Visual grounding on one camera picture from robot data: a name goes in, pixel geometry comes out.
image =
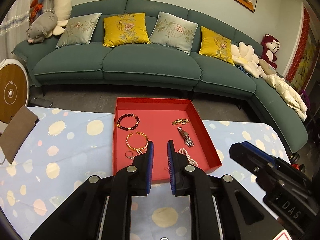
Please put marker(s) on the white sheer curtain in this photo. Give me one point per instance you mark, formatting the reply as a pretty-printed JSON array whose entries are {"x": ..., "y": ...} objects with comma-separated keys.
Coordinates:
[{"x": 15, "y": 17}]

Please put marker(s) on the cream down quilt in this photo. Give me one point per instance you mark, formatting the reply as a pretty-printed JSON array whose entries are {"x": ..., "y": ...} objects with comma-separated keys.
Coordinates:
[{"x": 285, "y": 90}]

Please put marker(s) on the yellow embroidered pillow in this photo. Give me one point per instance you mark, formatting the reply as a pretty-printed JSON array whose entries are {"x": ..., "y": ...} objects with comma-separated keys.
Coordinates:
[
  {"x": 216, "y": 45},
  {"x": 126, "y": 30}
]

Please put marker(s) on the white flower cushion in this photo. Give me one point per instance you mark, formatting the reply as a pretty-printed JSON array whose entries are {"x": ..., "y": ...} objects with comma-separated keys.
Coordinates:
[{"x": 246, "y": 60}]

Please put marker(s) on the red curtain bow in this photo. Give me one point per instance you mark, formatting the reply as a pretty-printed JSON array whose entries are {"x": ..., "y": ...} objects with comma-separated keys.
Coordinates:
[{"x": 36, "y": 7}]

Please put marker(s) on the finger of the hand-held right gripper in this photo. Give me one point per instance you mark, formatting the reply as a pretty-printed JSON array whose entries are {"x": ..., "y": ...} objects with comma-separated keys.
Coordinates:
[
  {"x": 245, "y": 158},
  {"x": 260, "y": 151}
]

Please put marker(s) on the green sofa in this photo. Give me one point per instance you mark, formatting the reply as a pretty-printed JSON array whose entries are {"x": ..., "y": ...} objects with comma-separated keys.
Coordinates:
[{"x": 150, "y": 65}]

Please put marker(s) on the brown cardboard sheet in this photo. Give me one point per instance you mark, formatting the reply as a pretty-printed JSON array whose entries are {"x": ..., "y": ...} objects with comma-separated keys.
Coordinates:
[{"x": 17, "y": 132}]

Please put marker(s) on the red cardboard box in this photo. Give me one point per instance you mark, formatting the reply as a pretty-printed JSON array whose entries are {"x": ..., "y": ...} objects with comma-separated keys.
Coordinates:
[{"x": 155, "y": 135}]

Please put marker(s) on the white long plush toy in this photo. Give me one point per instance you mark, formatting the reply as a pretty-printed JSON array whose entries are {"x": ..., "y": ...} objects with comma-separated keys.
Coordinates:
[{"x": 61, "y": 2}]

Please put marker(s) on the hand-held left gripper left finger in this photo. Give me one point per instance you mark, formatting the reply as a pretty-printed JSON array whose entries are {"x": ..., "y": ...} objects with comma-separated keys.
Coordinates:
[{"x": 150, "y": 167}]

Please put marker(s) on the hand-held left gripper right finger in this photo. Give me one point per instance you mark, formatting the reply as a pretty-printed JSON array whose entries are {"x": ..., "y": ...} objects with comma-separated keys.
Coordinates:
[{"x": 170, "y": 167}]

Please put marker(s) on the red wall hanging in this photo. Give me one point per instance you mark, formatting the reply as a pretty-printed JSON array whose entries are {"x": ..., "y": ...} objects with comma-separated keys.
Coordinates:
[{"x": 303, "y": 50}]

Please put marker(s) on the grey pig plush toy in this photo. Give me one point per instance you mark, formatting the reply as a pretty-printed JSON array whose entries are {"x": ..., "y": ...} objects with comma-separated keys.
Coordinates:
[{"x": 41, "y": 27}]

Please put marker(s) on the red monkey plush toy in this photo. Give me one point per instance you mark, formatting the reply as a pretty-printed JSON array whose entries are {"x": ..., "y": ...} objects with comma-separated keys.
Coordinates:
[{"x": 270, "y": 51}]

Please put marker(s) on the silver metal watch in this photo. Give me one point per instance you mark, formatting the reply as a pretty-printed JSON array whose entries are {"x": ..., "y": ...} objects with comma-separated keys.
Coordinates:
[{"x": 188, "y": 142}]

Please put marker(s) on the white exercise machine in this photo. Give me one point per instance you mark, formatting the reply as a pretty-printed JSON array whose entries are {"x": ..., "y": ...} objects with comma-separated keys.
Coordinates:
[{"x": 12, "y": 92}]

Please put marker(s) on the blue printed tablecloth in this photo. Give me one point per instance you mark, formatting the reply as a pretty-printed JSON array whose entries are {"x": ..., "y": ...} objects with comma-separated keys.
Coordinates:
[{"x": 62, "y": 167}]

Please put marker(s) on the black floor object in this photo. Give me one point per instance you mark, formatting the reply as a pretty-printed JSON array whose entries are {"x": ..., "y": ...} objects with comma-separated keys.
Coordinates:
[{"x": 41, "y": 101}]

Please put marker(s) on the gold watch band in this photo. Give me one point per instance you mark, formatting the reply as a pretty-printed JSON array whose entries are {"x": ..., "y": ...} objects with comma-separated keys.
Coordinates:
[{"x": 180, "y": 122}]

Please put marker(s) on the grey embroidered pillow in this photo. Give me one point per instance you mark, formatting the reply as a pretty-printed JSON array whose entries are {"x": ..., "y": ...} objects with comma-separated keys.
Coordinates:
[
  {"x": 77, "y": 30},
  {"x": 173, "y": 32}
]

